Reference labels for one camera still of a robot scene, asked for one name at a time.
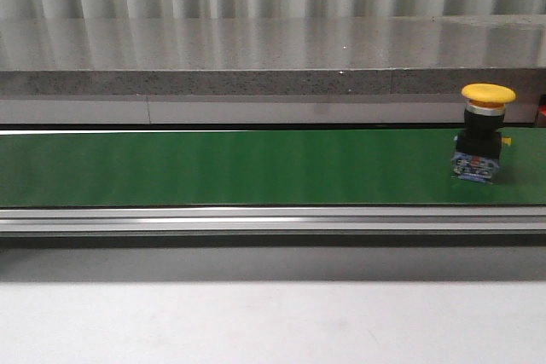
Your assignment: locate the yellow push button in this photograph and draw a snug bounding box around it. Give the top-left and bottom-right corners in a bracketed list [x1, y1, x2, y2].
[451, 83, 516, 183]

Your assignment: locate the green conveyor belt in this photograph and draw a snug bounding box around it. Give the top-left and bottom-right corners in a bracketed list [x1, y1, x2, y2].
[1, 128, 545, 247]

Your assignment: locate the grey stone counter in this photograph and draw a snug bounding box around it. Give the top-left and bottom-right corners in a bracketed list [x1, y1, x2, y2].
[1, 15, 545, 128]

